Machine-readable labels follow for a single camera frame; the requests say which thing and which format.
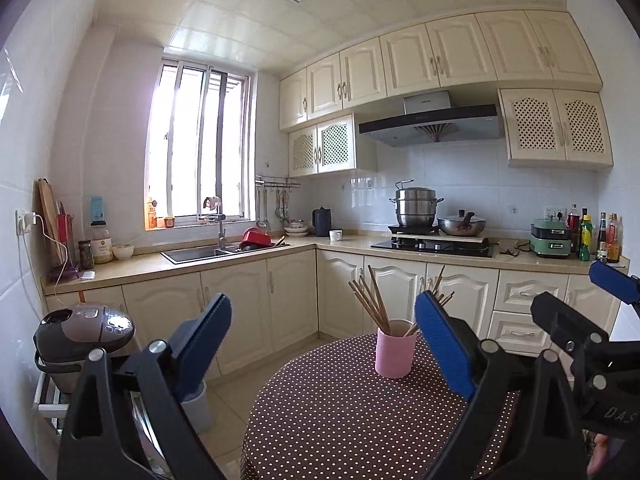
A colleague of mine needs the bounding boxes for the small lattice door cabinet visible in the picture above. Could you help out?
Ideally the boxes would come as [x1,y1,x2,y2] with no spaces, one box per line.
[287,112,378,178]

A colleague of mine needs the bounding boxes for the red bowl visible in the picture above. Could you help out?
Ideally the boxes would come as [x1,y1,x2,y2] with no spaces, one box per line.
[238,226,273,251]

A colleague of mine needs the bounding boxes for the white metal cart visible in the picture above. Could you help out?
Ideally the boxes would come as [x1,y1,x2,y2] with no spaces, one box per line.
[31,350,76,431]

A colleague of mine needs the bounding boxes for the grey rice cooker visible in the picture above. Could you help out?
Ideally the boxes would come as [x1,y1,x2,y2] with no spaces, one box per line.
[32,305,137,396]

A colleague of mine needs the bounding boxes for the kitchen window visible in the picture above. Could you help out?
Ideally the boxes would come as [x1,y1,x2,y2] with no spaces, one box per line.
[145,58,257,233]

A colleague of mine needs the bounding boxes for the large glass jar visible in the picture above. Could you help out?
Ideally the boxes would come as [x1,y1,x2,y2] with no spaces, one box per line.
[90,220,115,265]

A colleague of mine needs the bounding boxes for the white charger cable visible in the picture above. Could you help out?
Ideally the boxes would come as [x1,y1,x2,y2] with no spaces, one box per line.
[17,217,71,318]

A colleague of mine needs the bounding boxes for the steel range hood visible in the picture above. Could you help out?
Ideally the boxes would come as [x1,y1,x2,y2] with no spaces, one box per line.
[358,90,505,148]

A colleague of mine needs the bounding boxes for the pink cup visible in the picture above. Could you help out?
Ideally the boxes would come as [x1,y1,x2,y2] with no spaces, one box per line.
[375,319,418,379]

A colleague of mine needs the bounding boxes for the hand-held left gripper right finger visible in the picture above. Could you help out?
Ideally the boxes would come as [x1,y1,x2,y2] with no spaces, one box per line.
[415,290,588,480]

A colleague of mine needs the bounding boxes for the large lattice door cabinet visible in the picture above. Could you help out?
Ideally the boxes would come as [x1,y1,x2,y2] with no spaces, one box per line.
[497,87,615,170]

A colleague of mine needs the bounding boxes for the wooden cutting board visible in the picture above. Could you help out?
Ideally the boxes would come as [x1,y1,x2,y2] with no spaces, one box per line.
[37,177,63,266]

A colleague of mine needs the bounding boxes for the beige kitchen countertop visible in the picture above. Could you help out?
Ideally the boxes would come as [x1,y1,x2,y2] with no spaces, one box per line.
[41,232,631,297]

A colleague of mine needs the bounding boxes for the cream base kitchen cabinets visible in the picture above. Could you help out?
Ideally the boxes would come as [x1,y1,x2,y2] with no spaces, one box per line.
[44,249,631,381]

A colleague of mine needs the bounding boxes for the cream wall kitchen cabinets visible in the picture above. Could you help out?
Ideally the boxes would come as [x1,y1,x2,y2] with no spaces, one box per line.
[278,10,603,133]

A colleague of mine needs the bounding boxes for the white trash bin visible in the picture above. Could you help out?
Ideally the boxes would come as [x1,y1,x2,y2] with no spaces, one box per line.
[179,380,215,436]

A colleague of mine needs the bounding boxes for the steel steamer pot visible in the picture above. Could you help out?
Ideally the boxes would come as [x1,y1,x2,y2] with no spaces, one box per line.
[389,180,445,228]

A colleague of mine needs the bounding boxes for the steel wok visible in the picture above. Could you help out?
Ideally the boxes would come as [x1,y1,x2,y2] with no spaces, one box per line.
[437,210,488,237]

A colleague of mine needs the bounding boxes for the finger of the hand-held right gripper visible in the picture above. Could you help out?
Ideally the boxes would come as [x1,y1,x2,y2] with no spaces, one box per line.
[589,259,640,312]
[530,291,622,397]

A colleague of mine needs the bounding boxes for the group of condiment bottles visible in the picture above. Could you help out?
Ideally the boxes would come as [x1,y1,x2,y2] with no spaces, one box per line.
[566,203,623,264]

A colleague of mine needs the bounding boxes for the black electric kettle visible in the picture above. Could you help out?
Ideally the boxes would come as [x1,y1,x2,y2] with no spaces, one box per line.
[312,206,333,237]

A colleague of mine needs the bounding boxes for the purple utensil holder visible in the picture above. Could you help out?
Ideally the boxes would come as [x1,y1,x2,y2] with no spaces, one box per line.
[47,265,81,285]

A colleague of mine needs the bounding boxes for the steel utensil rail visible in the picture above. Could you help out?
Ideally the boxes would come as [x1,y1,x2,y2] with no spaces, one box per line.
[255,175,302,192]

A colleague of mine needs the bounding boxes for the black gas stove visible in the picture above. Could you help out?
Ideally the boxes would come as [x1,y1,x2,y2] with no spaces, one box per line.
[370,232,496,259]

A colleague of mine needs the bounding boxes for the steel sink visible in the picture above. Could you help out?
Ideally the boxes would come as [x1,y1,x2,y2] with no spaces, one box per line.
[160,242,291,265]

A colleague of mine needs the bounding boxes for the bunch of wooden chopsticks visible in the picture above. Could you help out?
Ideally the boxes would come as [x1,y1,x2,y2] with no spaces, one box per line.
[347,264,456,338]

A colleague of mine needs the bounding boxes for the person's right hand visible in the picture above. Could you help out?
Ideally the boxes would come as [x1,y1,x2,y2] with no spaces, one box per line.
[588,432,619,479]

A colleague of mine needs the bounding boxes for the steel faucet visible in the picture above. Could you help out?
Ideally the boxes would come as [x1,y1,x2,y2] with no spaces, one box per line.
[200,197,228,251]

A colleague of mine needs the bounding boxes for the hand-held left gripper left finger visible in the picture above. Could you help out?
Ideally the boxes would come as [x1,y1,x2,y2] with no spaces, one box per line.
[56,293,233,480]

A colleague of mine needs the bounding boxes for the hanging steel skimmer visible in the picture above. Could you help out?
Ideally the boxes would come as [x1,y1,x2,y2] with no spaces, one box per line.
[275,189,292,226]

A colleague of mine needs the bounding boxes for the green electric cooker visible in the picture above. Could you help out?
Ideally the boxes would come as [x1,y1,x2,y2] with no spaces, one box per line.
[530,217,575,259]

